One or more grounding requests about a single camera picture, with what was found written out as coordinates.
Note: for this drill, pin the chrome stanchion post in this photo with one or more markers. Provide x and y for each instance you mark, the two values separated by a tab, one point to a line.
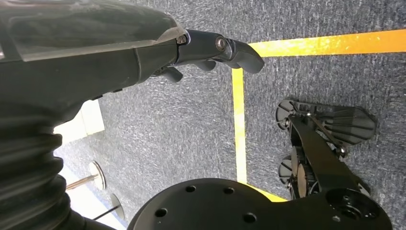
98	174

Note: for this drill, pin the dark stanchion post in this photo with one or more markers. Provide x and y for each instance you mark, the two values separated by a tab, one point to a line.
118	206

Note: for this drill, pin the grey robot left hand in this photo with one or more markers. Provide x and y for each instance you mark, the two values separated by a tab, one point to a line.
79	57

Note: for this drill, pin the white desk leg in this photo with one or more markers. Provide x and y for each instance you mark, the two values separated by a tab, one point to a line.
82	123

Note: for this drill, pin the yellow floor tape strip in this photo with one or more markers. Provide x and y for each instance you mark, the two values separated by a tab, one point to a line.
333	43
239	127
269	195

